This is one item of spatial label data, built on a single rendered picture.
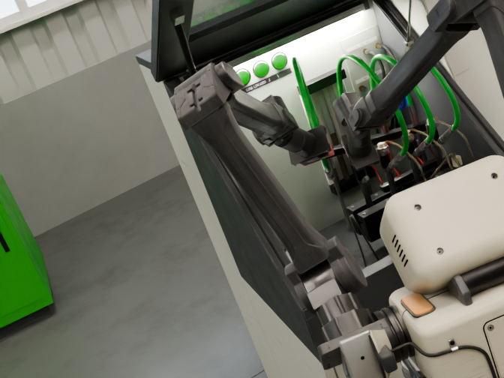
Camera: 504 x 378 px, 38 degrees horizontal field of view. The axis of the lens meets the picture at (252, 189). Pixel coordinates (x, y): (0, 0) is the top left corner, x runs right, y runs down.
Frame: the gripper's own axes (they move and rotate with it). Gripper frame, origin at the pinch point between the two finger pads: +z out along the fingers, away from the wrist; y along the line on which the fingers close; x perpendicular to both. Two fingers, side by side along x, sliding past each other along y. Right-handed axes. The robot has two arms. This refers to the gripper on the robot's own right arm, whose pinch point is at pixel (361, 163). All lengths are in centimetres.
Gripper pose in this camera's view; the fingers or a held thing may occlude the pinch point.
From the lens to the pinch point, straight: 195.0
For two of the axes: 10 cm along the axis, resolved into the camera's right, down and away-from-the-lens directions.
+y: -3.3, -8.3, 4.4
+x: -9.3, 3.8, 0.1
